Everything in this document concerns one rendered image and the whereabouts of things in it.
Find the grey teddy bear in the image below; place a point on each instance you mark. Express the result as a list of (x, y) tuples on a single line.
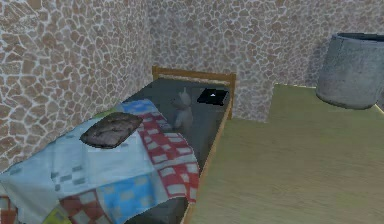
[(184, 113)]

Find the wooden bed with dark mattress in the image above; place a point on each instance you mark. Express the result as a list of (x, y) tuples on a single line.
[(206, 130)]

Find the black laptop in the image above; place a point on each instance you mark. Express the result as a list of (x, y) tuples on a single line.
[(212, 97)]

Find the checked patchwork blanket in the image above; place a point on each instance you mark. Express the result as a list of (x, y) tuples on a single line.
[(133, 173)]

